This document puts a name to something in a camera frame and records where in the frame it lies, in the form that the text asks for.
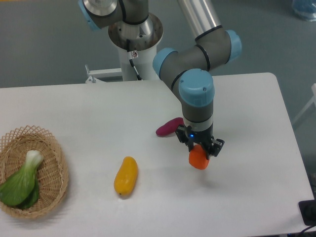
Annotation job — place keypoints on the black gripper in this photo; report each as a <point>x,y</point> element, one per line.
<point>205,138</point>

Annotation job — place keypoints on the orange toy fruit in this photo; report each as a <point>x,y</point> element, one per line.
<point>198,157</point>

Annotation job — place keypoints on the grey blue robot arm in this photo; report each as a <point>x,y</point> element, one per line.
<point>187,73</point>

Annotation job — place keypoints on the purple toy sweet potato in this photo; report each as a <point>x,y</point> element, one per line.
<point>169,127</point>

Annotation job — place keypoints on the yellow toy mango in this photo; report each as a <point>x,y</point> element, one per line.
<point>126,177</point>

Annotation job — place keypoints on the black device at edge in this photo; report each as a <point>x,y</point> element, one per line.
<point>308,211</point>

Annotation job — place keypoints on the woven bamboo basket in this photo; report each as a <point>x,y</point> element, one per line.
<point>52,173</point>

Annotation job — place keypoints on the blue plastic bag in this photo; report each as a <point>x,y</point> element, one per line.
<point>305,9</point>

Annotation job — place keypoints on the green toy bok choy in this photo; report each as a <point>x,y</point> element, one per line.
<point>21,189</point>

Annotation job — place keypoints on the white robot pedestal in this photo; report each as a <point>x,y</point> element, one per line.
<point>137,47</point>

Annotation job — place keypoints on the white metal bracket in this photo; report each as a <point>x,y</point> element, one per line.
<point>104,75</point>

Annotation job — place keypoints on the white frame at right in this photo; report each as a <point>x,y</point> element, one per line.
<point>306,111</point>

